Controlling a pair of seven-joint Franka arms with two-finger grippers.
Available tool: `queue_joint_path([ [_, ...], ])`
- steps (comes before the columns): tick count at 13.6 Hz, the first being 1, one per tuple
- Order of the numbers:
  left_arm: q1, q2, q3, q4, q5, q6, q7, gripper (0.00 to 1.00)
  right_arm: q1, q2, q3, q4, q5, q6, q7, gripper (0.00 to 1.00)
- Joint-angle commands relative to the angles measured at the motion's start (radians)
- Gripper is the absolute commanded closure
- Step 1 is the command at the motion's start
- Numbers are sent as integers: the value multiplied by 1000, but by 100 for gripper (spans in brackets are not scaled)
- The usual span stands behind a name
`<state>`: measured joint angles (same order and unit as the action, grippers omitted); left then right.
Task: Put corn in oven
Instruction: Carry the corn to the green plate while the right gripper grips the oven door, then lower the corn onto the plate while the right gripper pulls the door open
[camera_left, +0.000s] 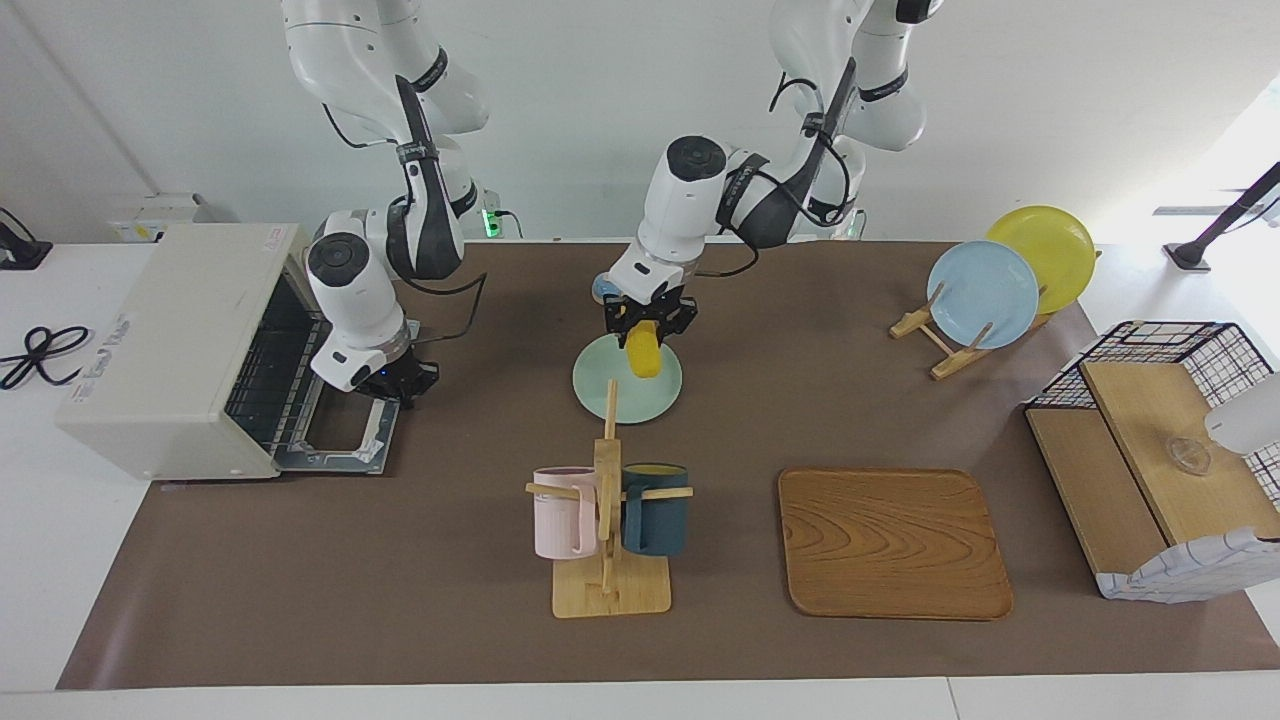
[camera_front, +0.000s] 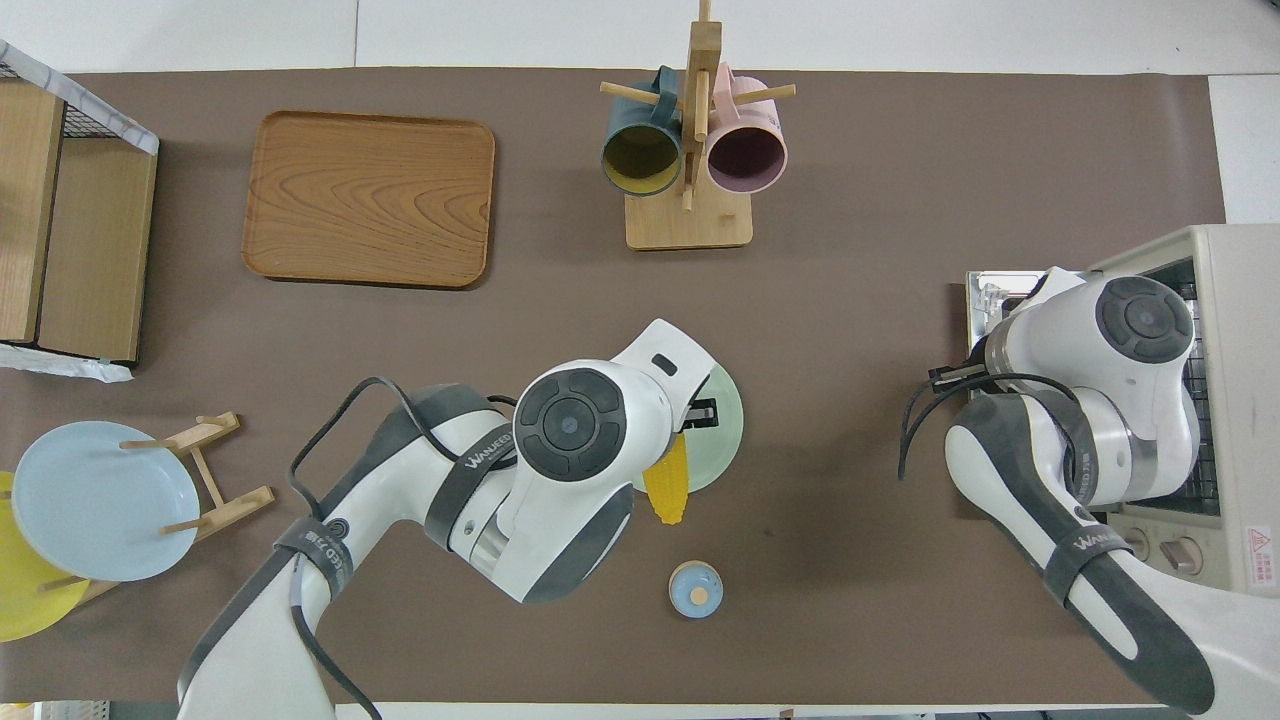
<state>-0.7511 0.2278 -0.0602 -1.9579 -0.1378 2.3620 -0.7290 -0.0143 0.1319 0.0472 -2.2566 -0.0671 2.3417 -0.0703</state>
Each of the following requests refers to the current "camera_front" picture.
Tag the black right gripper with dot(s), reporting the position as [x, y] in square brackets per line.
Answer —
[958, 377]

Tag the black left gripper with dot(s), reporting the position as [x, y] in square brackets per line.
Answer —
[700, 413]

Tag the light green plate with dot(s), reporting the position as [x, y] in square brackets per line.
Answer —
[728, 445]

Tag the yellow corn cob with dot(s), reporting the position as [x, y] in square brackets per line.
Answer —
[668, 490]

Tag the white toaster oven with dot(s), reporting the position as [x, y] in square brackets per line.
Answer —
[1240, 400]

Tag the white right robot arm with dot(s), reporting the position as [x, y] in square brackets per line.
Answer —
[1140, 320]

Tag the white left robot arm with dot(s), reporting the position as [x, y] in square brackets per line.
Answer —
[560, 430]

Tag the brown table mat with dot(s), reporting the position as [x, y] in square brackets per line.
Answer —
[850, 250]

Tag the wooden mug tree stand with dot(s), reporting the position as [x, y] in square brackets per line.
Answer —
[690, 225]

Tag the dark blue mug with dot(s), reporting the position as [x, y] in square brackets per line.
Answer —
[640, 160]

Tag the pink mug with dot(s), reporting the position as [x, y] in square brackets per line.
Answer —
[748, 155]

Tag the wooden tray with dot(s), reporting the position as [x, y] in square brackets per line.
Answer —
[370, 200]

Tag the wooden plate rack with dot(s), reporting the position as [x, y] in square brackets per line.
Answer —
[220, 500]

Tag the light blue plate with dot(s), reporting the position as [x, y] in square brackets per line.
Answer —
[100, 500]

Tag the wooden shelf box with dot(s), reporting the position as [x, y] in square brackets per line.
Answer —
[60, 365]

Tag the yellow plate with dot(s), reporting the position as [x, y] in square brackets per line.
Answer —
[25, 600]

